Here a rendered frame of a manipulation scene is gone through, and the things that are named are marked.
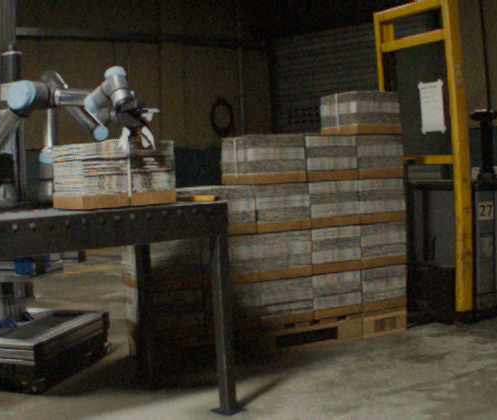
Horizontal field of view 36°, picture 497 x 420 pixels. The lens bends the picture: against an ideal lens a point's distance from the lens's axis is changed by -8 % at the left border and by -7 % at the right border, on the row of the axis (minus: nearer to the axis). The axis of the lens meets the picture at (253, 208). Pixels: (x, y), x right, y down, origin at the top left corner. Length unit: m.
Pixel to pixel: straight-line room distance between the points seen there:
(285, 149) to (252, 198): 0.29
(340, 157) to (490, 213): 0.98
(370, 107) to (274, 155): 0.62
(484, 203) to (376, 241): 0.69
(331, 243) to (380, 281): 0.37
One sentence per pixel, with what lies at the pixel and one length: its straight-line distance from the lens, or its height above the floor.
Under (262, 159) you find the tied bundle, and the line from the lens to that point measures 3.86.
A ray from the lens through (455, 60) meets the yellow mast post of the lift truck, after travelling 4.32.
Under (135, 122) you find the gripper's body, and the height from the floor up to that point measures 1.09.
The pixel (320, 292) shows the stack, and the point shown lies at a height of 0.28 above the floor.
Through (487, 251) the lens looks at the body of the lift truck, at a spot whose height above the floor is 0.40.
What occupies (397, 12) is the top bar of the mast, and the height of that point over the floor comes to 1.82.
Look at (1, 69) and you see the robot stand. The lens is 3.80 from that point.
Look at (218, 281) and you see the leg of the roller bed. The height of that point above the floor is 0.52.
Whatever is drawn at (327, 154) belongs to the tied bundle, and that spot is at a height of 0.96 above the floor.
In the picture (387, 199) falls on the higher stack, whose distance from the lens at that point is 4.21.
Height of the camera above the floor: 0.92
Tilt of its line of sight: 3 degrees down
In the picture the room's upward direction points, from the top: 3 degrees counter-clockwise
